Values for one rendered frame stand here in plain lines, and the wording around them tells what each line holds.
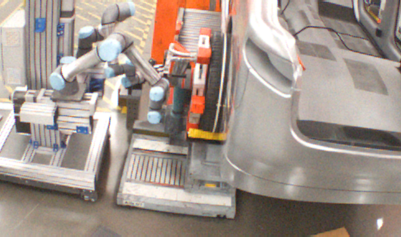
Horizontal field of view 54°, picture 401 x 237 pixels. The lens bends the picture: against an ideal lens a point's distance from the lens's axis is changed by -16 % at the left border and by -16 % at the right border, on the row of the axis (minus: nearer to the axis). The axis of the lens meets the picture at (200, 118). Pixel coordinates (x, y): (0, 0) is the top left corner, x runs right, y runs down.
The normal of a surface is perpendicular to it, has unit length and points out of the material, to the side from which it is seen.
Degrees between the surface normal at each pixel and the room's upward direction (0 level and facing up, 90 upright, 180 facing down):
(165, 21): 90
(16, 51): 90
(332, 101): 22
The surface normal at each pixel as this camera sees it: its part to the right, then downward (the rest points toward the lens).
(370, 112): 0.10, -0.58
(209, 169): 0.11, -0.83
